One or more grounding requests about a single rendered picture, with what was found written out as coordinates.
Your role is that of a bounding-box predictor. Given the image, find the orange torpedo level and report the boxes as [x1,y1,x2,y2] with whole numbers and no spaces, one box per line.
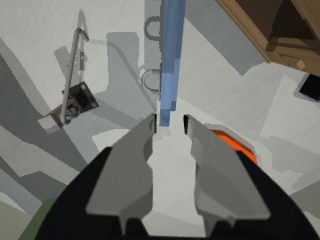
[210,129,257,164]

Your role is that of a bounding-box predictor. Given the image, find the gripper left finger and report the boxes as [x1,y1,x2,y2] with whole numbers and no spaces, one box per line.
[34,113,157,240]

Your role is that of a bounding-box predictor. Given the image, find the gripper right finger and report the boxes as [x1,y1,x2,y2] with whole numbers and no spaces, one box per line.
[183,114,320,240]

